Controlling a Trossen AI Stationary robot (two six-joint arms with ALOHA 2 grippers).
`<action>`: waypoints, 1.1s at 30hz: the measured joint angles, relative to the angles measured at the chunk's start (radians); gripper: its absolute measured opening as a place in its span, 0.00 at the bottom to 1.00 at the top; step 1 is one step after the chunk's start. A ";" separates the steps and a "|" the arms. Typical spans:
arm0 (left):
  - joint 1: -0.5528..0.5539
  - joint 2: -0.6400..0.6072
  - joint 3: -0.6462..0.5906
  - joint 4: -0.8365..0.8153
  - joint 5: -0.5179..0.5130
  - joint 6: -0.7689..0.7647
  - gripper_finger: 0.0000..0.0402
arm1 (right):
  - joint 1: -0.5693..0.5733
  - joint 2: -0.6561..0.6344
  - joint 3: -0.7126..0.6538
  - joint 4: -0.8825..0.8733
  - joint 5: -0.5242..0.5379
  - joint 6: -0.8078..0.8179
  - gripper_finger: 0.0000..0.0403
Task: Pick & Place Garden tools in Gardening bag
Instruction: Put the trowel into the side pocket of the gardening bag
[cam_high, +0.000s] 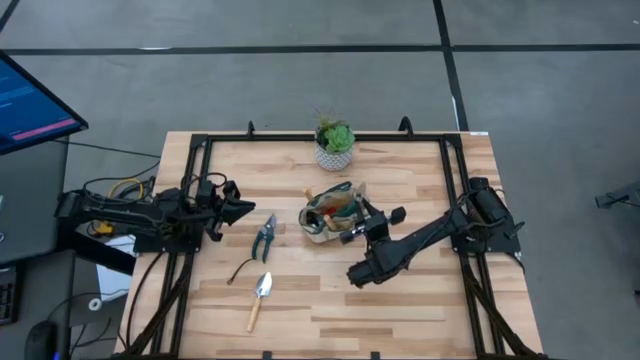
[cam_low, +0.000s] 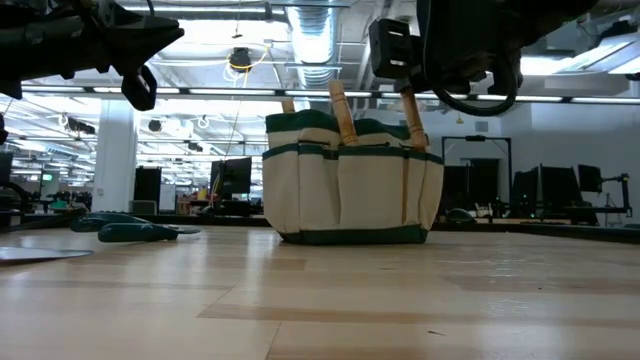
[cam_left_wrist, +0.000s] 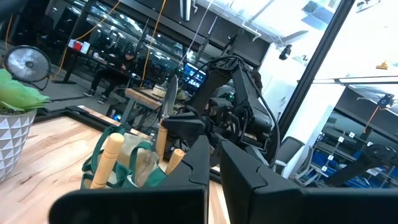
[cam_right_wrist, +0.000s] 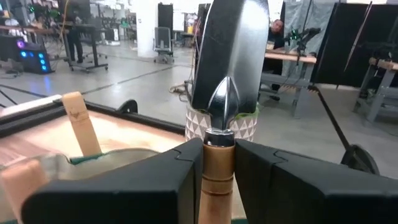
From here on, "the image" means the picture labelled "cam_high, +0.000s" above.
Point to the white tape roll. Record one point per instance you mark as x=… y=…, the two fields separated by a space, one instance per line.
x=91 y=304

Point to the succulent plant in white pot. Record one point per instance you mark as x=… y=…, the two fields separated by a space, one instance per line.
x=334 y=157

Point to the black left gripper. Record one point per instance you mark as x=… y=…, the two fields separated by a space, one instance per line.
x=215 y=210

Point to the computer monitor blue screen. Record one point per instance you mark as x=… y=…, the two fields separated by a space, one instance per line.
x=30 y=105

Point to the black metal stand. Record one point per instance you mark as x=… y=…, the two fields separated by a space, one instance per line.
x=620 y=197

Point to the black metal table frame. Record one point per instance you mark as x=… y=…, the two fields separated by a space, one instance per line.
x=280 y=137

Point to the dark keyboard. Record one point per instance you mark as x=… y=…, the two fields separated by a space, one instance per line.
x=7 y=297

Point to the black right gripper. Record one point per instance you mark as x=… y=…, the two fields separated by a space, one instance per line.
x=379 y=230

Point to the black computer mouse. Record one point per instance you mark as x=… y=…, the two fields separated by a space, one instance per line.
x=40 y=342

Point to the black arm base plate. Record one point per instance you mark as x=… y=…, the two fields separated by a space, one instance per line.
x=500 y=244
x=165 y=246

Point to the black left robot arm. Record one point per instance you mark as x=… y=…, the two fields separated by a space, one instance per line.
x=125 y=216

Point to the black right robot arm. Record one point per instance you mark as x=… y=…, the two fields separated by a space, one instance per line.
x=415 y=240

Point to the white paper sheet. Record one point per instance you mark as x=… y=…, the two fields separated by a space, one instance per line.
x=112 y=280

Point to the grey desk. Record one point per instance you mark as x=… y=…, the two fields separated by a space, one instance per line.
x=30 y=200

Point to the canvas gardening bag green trim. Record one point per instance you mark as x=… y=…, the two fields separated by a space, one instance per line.
x=316 y=231

